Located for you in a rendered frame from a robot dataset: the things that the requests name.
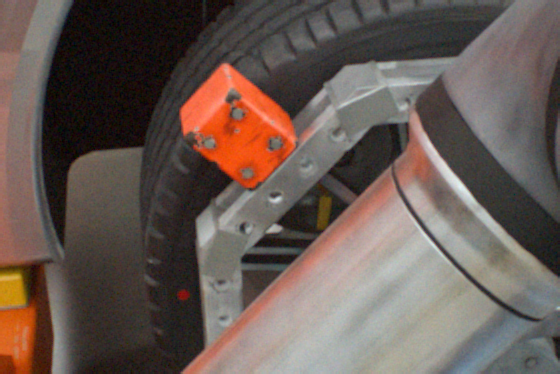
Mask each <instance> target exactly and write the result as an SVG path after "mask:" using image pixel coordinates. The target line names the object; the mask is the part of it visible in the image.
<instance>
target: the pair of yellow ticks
mask: <svg viewBox="0 0 560 374"><path fill-rule="evenodd" d="M331 198H332V197H326V196H321V195H320V203H319V210H318V217H317V224H316V230H326V229H327V225H328V219H329V212H330V205H331Z"/></svg>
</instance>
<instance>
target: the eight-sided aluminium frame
mask: <svg viewBox="0 0 560 374"><path fill-rule="evenodd" d="M456 58H457V57H449V58H437V59H425V60H413V61H403V62H379V63H375V62H374V61H371V62H369V63H365V64H355V65H346V66H345V67H344V68H343V69H342V70H341V71H340V72H338V73H337V74H336V76H335V77H334V78H333V79H332V80H331V81H329V82H326V83H324V87H325V88H324V89H323V90H322V91H320V92H319V93H318V94H317V96H316V97H315V98H314V99H313V100H312V101H310V102H309V103H308V104H307V106H306V107H305V108H304V109H303V110H301V111H300V112H299V113H298V116H297V117H296V118H295V119H293V120H292V121H291V123H292V126H293V129H294V131H295V133H296V136H297V138H298V147H297V148H296V149H295V150H294V151H293V152H292V153H291V154H290V155H289V156H288V157H287V158H286V159H285V160H284V161H283V162H282V163H281V164H280V165H279V166H278V167H277V168H276V169H275V170H274V171H273V172H272V173H271V174H270V175H269V176H268V177H267V178H266V179H265V180H264V181H263V182H262V183H261V184H260V186H259V187H258V188H257V189H256V190H254V191H253V192H251V191H249V190H247V189H246V188H245V187H243V186H242V185H241V184H239V183H238V182H237V181H235V180H234V181H233V182H232V184H231V185H229V186H228V187H227V188H226V189H225V190H224V191H223V192H222V194H220V195H219V196H218V197H217V198H216V199H215V198H213V199H212V201H211V203H210V205H209V206H208V207H207V208H206V209H205V210H204V212H202V214H201V215H200V216H199V217H198V218H197V219H196V233H197V238H196V240H195V245H196V251H197V258H198V264H199V271H200V284H201V296H202V309H203V334H204V348H205V349H206V348H207V347H208V346H209V345H210V344H212V343H213V341H214V340H215V339H216V338H217V337H218V336H219V335H220V334H222V332H223V331H224V330H225V329H226V328H227V327H228V326H229V325H231V324H232V322H233V321H234V320H235V319H236V318H237V317H238V316H239V315H241V313H242V312H243V301H242V283H241V257H242V256H243V255H244V254H245V253H246V252H247V251H248V250H250V249H251V247H252V246H253V245H254V244H255V243H256V242H257V241H258V240H260V238H261V237H262V236H263V235H264V234H265V233H266V232H267V231H269V229H270V228H271V227H272V226H273V225H274V224H275V223H276V222H278V221H279V219H280V218H281V217H282V216H283V215H284V214H285V213H286V212H288V210H289V209H290V208H291V207H292V206H293V205H294V204H295V203H297V202H298V200H299V199H300V198H301V197H302V196H303V195H304V194H306V193H307V191H308V190H309V189H310V188H311V187H312V186H313V185H315V184H316V182H317V181H318V180H319V179H320V178H321V177H322V176H323V175H325V174H326V172H327V171H328V170H329V169H330V168H331V167H332V166H334V165H335V163H336V162H337V161H338V160H339V159H340V158H341V157H343V156H344V155H345V153H346V152H347V151H348V150H349V149H350V148H351V147H353V146H354V144H355V143H356V142H357V141H358V140H359V139H360V138H362V137H363V136H364V134H365V133H366V132H367V131H368V130H369V129H371V128H372V127H373V126H374V125H377V124H388V123H399V122H409V108H410V106H411V105H412V102H413V101H414V100H416V99H417V98H418V96H419V95H420V94H421V93H422V91H423V90H425V89H426V88H427V87H428V86H429V85H430V84H431V83H432V81H434V80H435V79H436V78H437V77H438V76H439V75H440V74H441V73H442V72H443V71H445V70H446V69H447V68H448V67H449V66H450V65H451V63H452V61H454V60H455V59H456Z"/></svg>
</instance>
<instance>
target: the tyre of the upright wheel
mask: <svg viewBox="0 0 560 374"><path fill-rule="evenodd" d="M515 1H517V0H235V6H227V7H226V8H225V9H224V10H223V11H222V13H221V14H220V15H218V16H217V23H215V22H212V23H211V24H210V25H208V26H207V27H206V28H205V29H204V30H203V32H202V33H201V34H200V35H199V36H198V38H197V39H198V43H194V44H192V45H191V46H190V47H189V49H188V50H187V51H186V53H185V56H186V58H183V59H181V60H180V62H179V63H178V64H177V66H176V67H175V70H174V72H173V73H172V74H171V81H169V82H166V84H165V88H164V90H163V91H162V98H160V99H159V100H158V101H157V104H156V109H155V110H154V113H153V116H152V121H151V122H150V124H149V127H148V129H147V137H146V143H145V145H144V148H143V153H142V161H141V166H140V175H139V180H140V182H139V208H140V222H141V237H142V250H143V266H144V280H145V292H146V306H147V311H148V316H149V319H150V323H151V324H152V329H153V333H154V335H155V338H156V344H157V346H158V347H159V348H160V353H161V355H162V357H163V359H164V361H165V364H166V366H167V367H168V368H169V372H170V373H171V374H180V373H182V372H183V371H184V369H185V368H186V367H187V366H188V365H189V364H190V363H192V362H193V361H194V359H195V358H196V357H197V356H198V355H200V354H201V353H203V351H204V350H205V348H204V334H203V309H202V296H201V284H200V271H199V264H198V258H197V251H196V245H195V240H196V238H197V233H196V219H197V218H198V217H199V216H200V215H201V214H202V212H204V210H205V209H206V208H207V207H208V206H209V205H210V203H211V201H212V199H213V198H215V199H216V198H217V197H218V196H219V195H220V194H222V192H223V191H224V190H225V189H226V188H227V187H228V186H229V185H231V184H232V182H233V181H234V179H233V178H232V177H231V176H230V175H227V174H226V173H225V172H223V171H222V169H220V168H219V167H218V166H215V165H214V164H213V163H212V162H211V161H210V160H208V159H207V158H206V157H204V156H203V155H202V154H200V153H199V152H198V151H196V150H195V149H194V148H193V147H191V146H190V145H188V144H187V143H186V142H185V136H184V130H183V124H182V119H181V111H180V110H181V109H182V108H183V107H184V106H185V104H186V102H187V101H189V100H190V99H191V98H192V97H193V96H194V94H195V93H196V92H197V91H199V89H200V88H201V87H202V86H203V84H204V83H205V82H207V81H208V80H209V79H210V78H211V77H212V75H213V73H215V72H216V71H217V70H218V69H219V68H220V67H221V66H222V64H223V63H227V64H229V65H230V66H231V67H232V68H233V69H234V70H235V71H236V72H238V73H240V74H241V75H242V76H243V77H244V78H245V79H246V80H248V81H249V82H251V83H252V84H253V85H254V86H255V87H256V88H258V89H259V90H260V91H261V92H263V93H264V94H265V95H266V96H268V97H269V99H270V100H271V101H274V102H275V103H276V104H277V105H279V107H280V108H281V109H283V110H285V111H286V112H287V113H288V116H289V119H290V120H291V121H292V120H293V119H295V118H296V117H297V116H298V113H299V112H300V111H301V110H303V109H304V108H305V107H306V106H307V104H308V103H309V102H310V101H312V100H313V99H314V98H315V97H316V96H317V94H318V93H319V92H320V91H322V90H323V89H324V88H325V87H324V83H326V82H329V81H331V80H332V79H333V78H334V77H335V76H336V74H337V73H338V72H340V71H341V70H342V69H343V68H344V67H345V66H346V65H355V64H365V63H369V62H371V61H374V62H375V63H379V62H403V61H413V60H425V59H437V58H449V57H458V56H459V55H460V54H461V53H462V51H464V50H465V49H466V48H467V47H468V46H469V45H470V44H471V43H472V42H473V41H474V40H475V39H476V38H477V37H478V36H480V35H481V34H482V32H484V31H485V30H486V29H487V28H488V27H489V26H490V25H491V24H492V23H493V21H496V20H497V19H498V18H499V17H500V16H501V15H502V14H503V12H504V11H506V10H507V9H508V8H509V7H510V6H511V5H513V4H514V2H515Z"/></svg>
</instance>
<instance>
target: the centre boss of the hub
mask: <svg viewBox="0 0 560 374"><path fill-rule="evenodd" d="M362 156H363V145H362V143H361V141H360V139H359V140H358V141H357V142H356V143H355V144H354V146H353V147H351V148H350V149H349V150H348V151H347V152H346V153H345V155H344V156H343V157H341V158H340V159H339V160H338V161H337V162H336V163H335V165H334V166H332V167H331V168H332V169H333V170H334V171H335V172H336V173H345V172H347V171H349V170H351V169H353V168H354V166H357V164H358V163H359V162H360V160H361V158H362Z"/></svg>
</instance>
